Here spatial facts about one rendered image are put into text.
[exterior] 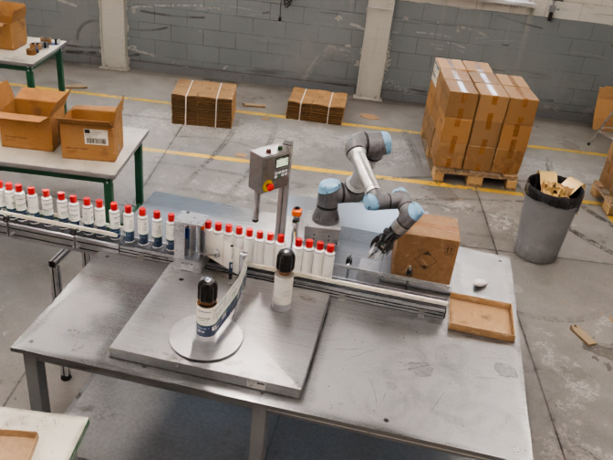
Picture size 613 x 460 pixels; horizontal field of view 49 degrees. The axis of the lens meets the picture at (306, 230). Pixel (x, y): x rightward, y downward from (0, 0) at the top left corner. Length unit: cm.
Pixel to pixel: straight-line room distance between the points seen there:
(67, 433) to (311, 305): 118
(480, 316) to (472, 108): 336
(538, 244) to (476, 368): 263
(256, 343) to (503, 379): 106
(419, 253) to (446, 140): 323
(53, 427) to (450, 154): 478
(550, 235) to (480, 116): 150
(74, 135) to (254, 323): 212
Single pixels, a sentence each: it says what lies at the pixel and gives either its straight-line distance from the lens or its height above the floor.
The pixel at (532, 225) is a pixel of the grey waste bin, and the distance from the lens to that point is 554.
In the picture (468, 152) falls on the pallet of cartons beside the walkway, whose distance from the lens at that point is 661.
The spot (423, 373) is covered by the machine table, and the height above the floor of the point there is 83.
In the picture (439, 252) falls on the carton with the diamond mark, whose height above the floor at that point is 104.
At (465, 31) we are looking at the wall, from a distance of 858.
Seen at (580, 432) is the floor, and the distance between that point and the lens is 427.
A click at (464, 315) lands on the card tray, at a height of 83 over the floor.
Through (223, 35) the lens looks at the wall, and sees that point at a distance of 866.
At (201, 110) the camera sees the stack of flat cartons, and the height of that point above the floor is 17.
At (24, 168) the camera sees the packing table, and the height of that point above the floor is 75.
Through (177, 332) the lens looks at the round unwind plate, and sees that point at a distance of 292.
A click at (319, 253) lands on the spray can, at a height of 104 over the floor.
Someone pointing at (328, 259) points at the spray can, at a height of 102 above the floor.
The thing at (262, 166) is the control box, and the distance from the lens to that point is 310.
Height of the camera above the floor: 274
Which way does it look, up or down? 30 degrees down
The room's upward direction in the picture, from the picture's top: 6 degrees clockwise
